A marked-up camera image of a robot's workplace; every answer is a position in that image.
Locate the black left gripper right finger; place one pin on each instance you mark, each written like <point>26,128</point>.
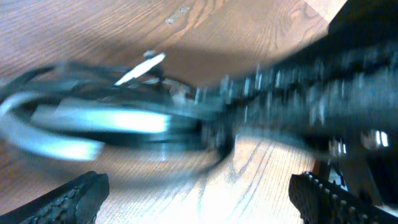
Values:
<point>320,201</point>

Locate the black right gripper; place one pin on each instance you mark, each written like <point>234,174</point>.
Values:
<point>343,105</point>

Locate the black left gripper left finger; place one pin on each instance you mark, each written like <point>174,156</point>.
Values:
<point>77,201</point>

